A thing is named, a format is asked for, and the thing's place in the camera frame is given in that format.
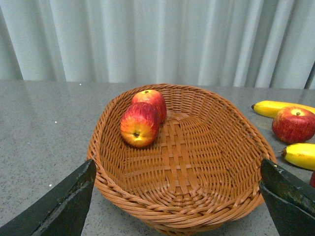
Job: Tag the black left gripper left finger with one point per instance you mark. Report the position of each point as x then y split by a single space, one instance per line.
60 212

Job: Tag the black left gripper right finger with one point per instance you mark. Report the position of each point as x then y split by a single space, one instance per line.
290 201

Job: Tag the yellow banana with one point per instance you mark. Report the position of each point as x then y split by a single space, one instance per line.
301 155
268 108

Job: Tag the red apple with stem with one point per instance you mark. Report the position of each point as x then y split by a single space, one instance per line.
294 125

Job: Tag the red apple table edge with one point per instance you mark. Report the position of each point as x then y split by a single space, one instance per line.
312 180

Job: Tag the brown wicker basket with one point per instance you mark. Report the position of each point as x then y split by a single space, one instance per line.
202 170

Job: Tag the red yellow apple front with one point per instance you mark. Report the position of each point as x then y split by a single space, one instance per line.
139 124

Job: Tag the red apple rear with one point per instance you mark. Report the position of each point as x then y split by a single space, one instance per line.
154 98

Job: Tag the white pleated curtain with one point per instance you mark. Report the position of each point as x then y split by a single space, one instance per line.
240 43

